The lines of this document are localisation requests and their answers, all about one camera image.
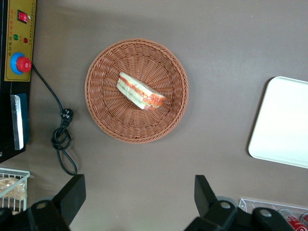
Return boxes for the white wire rack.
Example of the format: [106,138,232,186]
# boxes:
[0,167,31,214]

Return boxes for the clear acrylic bottle rack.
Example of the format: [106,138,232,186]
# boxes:
[238,197,308,231]

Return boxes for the clear bag of crackers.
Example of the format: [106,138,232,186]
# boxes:
[0,177,27,200]

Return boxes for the triangle sandwich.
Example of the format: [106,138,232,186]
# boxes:
[116,71,167,111]

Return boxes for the round brown wicker basket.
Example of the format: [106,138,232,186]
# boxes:
[84,38,189,144]

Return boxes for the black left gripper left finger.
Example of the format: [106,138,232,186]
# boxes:
[27,174,87,231]

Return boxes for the cream plastic tray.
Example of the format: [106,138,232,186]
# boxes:
[247,76,308,169]

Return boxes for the black power cable with plug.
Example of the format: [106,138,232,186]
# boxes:
[30,64,79,176]

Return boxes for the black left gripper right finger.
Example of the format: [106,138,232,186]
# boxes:
[184,175,241,231]

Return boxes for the black machine with yellow panel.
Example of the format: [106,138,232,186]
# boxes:
[0,0,37,163]

